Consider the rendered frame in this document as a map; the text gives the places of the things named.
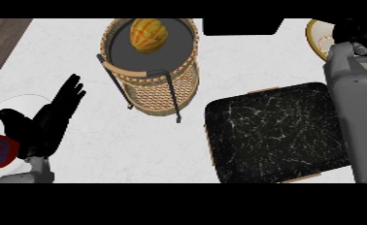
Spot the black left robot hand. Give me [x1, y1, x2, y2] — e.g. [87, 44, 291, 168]
[0, 73, 89, 160]

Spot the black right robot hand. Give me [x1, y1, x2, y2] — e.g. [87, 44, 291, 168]
[331, 18, 367, 47]

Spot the tiered wicker basket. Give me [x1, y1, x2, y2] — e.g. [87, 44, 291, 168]
[96, 18, 201, 124]

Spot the yellow orange striped squash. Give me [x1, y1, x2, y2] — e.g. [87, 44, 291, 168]
[128, 18, 170, 55]

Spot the black marble tray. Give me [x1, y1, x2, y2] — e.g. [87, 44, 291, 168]
[204, 81, 353, 184]

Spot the yellow rimmed plate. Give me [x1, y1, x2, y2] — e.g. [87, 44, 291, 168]
[305, 18, 339, 62]

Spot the red and blue can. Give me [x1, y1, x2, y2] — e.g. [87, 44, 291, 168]
[0, 134, 22, 169]

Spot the black rectangular appliance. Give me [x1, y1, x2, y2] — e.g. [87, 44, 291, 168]
[202, 18, 285, 37]

